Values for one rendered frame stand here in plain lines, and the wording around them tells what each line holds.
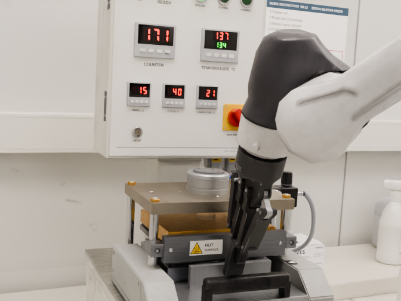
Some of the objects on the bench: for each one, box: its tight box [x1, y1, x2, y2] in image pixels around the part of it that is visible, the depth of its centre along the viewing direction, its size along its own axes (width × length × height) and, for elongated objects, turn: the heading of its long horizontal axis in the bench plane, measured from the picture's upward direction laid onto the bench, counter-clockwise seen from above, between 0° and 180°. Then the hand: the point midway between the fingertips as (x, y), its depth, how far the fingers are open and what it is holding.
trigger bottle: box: [376, 179, 401, 265], centre depth 178 cm, size 9×8×25 cm
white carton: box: [288, 233, 325, 268], centre depth 169 cm, size 12×23×7 cm
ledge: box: [322, 243, 401, 300], centre depth 175 cm, size 30×84×4 cm
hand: (236, 258), depth 98 cm, fingers closed, pressing on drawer
